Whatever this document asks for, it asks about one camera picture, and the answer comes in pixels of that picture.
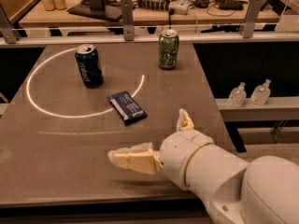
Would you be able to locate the green soda can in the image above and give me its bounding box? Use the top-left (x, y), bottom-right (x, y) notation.
top-left (158, 29), bottom-right (179, 69)

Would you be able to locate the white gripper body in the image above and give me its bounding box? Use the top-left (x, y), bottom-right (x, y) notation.
top-left (160, 130), bottom-right (214, 190)

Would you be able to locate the clear sanitizer bottle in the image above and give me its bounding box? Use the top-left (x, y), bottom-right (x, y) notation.
top-left (228, 82), bottom-right (247, 107)
top-left (250, 79), bottom-right (271, 105)

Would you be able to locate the black power strip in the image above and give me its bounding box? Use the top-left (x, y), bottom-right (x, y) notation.
top-left (137, 0), bottom-right (170, 11)

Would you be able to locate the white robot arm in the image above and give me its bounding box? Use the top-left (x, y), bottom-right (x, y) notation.
top-left (108, 109), bottom-right (299, 224)

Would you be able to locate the left clear sanitizer bottle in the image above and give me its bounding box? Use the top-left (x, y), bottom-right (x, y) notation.
top-left (228, 82), bottom-right (247, 107)

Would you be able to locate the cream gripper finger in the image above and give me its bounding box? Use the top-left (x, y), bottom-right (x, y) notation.
top-left (107, 143), bottom-right (162, 175)
top-left (177, 109), bottom-right (194, 131)

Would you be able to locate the blue rxbar blueberry wrapper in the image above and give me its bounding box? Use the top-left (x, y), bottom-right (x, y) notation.
top-left (107, 91), bottom-right (148, 124)

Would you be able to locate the black mesh cup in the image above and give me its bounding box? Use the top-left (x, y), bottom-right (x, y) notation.
top-left (195, 0), bottom-right (209, 8)

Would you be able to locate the white power adapter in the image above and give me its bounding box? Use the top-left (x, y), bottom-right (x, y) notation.
top-left (169, 1), bottom-right (189, 15)

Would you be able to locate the metal guard rail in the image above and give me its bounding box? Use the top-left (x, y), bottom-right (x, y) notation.
top-left (1, 0), bottom-right (299, 47)

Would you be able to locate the blue pepsi can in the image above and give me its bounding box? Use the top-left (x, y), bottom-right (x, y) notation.
top-left (75, 44), bottom-right (104, 88)

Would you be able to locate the wooden background desk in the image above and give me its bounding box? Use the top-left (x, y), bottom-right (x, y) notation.
top-left (18, 0), bottom-right (281, 30)

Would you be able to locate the black device on desk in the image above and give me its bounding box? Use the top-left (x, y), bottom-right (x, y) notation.
top-left (219, 0), bottom-right (243, 10)

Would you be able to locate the right clear sanitizer bottle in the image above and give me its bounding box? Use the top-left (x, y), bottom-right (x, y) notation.
top-left (250, 79), bottom-right (271, 105)

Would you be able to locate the black monitor stand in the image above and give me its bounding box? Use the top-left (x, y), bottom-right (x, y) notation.
top-left (67, 0), bottom-right (121, 21)

